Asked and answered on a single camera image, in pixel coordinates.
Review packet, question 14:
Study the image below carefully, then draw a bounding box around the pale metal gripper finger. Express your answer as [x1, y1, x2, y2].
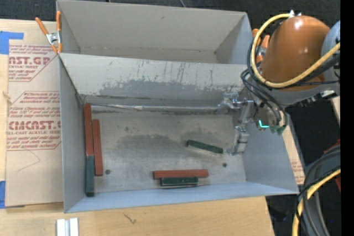
[226, 125, 249, 156]
[217, 92, 247, 114]

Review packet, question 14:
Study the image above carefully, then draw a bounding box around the dark green flat block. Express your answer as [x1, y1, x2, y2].
[85, 156, 96, 198]
[186, 139, 224, 155]
[159, 176, 200, 189]

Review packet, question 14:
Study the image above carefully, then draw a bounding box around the red-brown flat block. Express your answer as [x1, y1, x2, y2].
[152, 169, 210, 181]
[92, 119, 104, 177]
[84, 103, 95, 159]

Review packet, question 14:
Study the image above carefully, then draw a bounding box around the grey metal bin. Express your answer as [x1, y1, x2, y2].
[56, 0, 301, 214]

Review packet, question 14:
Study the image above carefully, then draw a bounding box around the brown cardboard board red print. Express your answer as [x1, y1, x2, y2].
[0, 18, 306, 209]

